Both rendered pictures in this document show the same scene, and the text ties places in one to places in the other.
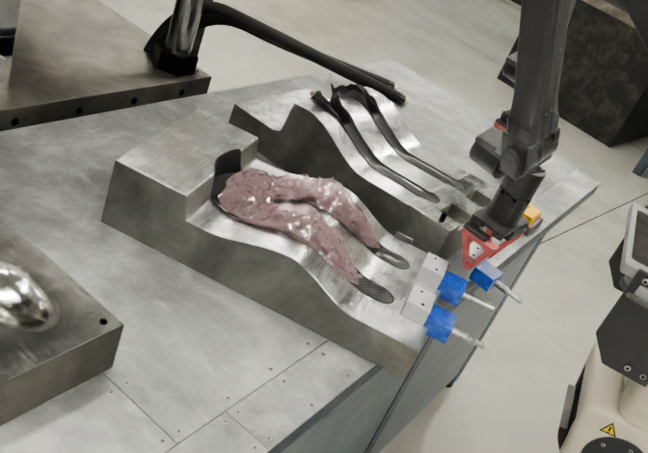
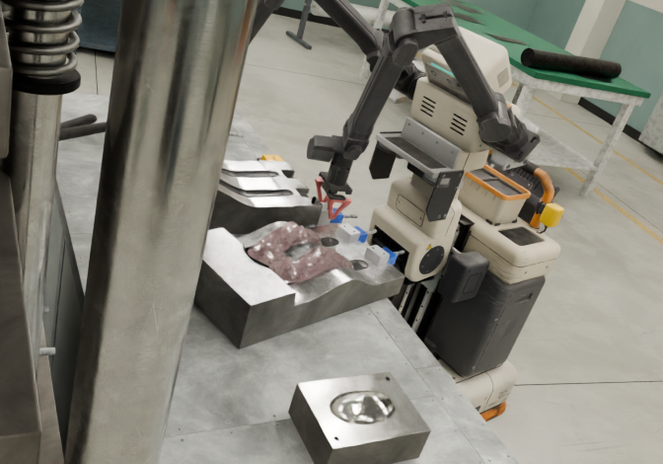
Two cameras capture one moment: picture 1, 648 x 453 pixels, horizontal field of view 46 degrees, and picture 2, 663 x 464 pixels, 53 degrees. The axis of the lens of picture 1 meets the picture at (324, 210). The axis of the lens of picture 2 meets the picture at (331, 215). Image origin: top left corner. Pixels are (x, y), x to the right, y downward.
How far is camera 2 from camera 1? 1.19 m
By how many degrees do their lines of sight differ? 51
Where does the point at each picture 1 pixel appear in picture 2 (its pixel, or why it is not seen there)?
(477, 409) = not seen: hidden behind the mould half
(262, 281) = (335, 303)
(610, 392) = (415, 230)
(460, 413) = not seen: hidden behind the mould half
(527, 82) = (373, 112)
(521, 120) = (363, 130)
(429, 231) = (310, 212)
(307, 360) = (382, 321)
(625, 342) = (437, 206)
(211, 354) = (373, 354)
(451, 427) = not seen: hidden behind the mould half
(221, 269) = (314, 315)
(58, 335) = (399, 400)
